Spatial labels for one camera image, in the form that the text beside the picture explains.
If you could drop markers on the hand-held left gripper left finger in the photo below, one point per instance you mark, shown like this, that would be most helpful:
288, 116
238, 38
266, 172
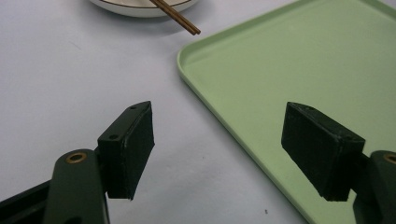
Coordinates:
124, 155

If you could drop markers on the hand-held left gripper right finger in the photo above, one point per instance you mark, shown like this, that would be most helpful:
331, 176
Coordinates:
323, 152

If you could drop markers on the light green plastic tray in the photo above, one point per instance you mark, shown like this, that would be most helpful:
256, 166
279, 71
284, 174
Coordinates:
280, 71

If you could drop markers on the brown wooden chopstick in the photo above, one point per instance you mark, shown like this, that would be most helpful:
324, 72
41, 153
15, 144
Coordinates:
183, 19
176, 18

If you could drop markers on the white plate with brown rim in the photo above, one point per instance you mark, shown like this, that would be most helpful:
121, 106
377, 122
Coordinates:
140, 7

